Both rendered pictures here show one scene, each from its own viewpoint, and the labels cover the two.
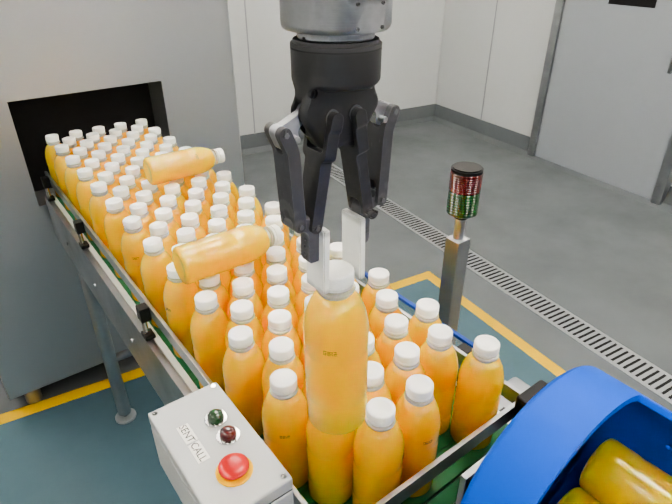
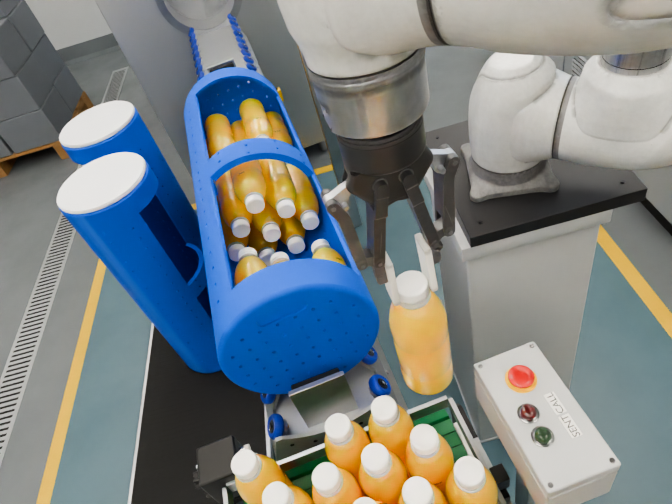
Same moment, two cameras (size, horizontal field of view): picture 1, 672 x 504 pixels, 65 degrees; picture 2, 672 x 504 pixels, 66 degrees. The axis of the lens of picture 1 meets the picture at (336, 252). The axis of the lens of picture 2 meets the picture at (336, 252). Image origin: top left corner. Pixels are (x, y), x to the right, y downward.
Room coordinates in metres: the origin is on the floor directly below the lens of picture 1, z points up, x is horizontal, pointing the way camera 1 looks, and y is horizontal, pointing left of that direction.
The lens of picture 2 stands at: (0.81, 0.15, 1.80)
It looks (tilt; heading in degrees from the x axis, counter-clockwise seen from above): 44 degrees down; 214
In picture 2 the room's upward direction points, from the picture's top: 18 degrees counter-clockwise
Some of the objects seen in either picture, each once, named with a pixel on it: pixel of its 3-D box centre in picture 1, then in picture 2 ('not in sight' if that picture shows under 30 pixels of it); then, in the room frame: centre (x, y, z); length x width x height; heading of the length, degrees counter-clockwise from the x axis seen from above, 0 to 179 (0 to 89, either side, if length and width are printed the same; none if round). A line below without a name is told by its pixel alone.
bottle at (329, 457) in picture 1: (330, 446); (431, 467); (0.53, 0.01, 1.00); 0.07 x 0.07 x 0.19
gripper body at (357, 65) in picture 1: (335, 92); (385, 157); (0.46, 0.00, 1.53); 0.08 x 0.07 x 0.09; 127
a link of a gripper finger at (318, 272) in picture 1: (317, 257); (426, 262); (0.44, 0.02, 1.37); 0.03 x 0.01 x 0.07; 37
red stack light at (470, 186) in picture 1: (465, 180); not in sight; (0.99, -0.26, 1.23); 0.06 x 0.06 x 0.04
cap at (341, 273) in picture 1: (335, 277); (411, 288); (0.46, 0.00, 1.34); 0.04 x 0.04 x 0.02
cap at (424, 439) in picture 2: not in sight; (424, 440); (0.53, 0.01, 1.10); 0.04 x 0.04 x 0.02
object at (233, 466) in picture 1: (233, 467); (521, 377); (0.41, 0.12, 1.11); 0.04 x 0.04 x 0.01
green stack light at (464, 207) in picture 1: (463, 201); not in sight; (0.99, -0.26, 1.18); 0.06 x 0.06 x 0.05
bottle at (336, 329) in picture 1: (336, 353); (420, 336); (0.46, 0.00, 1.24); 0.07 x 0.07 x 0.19
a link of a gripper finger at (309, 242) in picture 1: (302, 238); (439, 240); (0.43, 0.03, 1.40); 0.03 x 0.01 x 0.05; 127
